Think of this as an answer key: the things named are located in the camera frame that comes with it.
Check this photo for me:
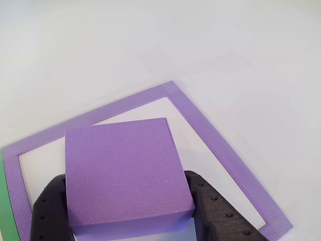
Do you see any large purple block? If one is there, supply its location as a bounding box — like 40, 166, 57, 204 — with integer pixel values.
64, 117, 196, 238

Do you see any green square frame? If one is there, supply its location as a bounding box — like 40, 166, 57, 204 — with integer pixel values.
0, 150, 21, 241

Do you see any purple square frame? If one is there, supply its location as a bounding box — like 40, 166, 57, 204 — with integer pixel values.
1, 80, 294, 241

